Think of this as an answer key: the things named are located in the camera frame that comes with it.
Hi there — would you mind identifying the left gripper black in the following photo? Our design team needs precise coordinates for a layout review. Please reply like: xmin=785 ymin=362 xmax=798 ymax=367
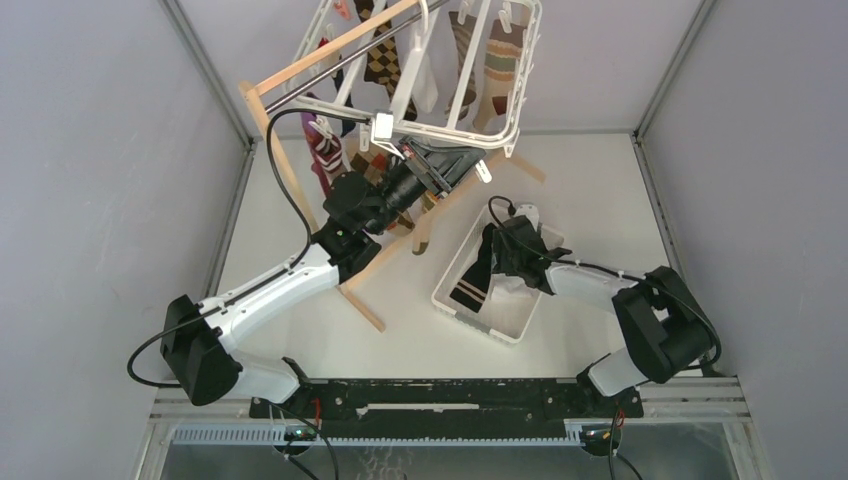
xmin=363 ymin=136 xmax=483 ymax=237

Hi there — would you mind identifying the white hanger clip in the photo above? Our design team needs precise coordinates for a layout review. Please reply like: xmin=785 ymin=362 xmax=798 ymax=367
xmin=474 ymin=159 xmax=493 ymax=184

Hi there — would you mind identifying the white plastic clip hanger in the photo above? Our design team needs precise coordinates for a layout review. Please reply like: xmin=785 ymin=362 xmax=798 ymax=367
xmin=255 ymin=1 xmax=543 ymax=157

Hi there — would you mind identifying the beige orange argyle sock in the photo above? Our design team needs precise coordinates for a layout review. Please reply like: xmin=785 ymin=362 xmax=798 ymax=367
xmin=349 ymin=148 xmax=415 ymax=233

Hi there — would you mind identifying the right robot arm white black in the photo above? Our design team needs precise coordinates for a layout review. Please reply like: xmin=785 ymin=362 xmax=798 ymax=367
xmin=493 ymin=216 xmax=720 ymax=416

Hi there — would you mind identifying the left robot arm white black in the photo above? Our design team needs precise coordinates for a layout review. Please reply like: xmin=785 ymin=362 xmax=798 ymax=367
xmin=160 ymin=136 xmax=486 ymax=417

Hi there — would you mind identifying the white sock in basket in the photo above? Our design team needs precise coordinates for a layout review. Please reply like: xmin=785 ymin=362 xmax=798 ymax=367
xmin=488 ymin=274 xmax=538 ymax=304

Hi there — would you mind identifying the white plastic basket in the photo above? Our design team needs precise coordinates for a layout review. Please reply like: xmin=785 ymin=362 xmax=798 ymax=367
xmin=431 ymin=207 xmax=542 ymax=344

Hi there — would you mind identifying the black sock in basket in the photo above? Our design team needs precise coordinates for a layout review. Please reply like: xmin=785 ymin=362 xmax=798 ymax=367
xmin=449 ymin=223 xmax=496 ymax=313

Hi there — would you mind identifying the white sock hanging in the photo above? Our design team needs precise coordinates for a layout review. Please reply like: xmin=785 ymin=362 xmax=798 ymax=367
xmin=411 ymin=49 xmax=438 ymax=113

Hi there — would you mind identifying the navy blue sock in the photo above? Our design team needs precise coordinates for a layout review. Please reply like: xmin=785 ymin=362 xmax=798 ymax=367
xmin=319 ymin=36 xmax=356 ymax=138

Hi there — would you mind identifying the brown yellow argyle sock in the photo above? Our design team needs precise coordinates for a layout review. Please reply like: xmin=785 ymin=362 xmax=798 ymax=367
xmin=354 ymin=0 xmax=402 ymax=100

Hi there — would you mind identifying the metal hanging rod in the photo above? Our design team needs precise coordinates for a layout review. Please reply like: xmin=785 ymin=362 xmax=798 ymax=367
xmin=255 ymin=0 xmax=446 ymax=113

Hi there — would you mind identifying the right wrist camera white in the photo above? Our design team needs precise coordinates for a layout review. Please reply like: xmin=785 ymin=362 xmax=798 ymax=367
xmin=513 ymin=203 xmax=540 ymax=229

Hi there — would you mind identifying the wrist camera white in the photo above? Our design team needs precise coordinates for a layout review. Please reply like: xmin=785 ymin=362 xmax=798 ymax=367
xmin=369 ymin=111 xmax=403 ymax=159
xmin=513 ymin=203 xmax=540 ymax=229

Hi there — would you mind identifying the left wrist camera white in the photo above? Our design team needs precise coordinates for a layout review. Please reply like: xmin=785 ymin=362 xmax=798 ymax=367
xmin=369 ymin=111 xmax=403 ymax=159

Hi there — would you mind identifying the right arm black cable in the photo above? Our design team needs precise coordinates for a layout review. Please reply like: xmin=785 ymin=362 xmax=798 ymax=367
xmin=487 ymin=195 xmax=723 ymax=369

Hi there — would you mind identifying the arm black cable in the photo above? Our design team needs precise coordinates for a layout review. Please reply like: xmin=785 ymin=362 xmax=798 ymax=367
xmin=487 ymin=195 xmax=723 ymax=369
xmin=125 ymin=107 xmax=376 ymax=390

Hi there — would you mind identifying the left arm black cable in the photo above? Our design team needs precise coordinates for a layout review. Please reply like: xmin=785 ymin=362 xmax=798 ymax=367
xmin=125 ymin=107 xmax=376 ymax=390

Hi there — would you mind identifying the wooden rack frame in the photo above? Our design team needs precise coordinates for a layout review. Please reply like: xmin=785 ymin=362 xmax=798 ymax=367
xmin=238 ymin=0 xmax=548 ymax=334

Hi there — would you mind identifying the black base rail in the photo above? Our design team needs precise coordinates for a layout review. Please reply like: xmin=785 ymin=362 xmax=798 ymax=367
xmin=249 ymin=378 xmax=644 ymax=438

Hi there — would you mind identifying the white cable duct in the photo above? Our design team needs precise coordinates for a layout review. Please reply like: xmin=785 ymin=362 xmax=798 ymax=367
xmin=172 ymin=423 xmax=610 ymax=447

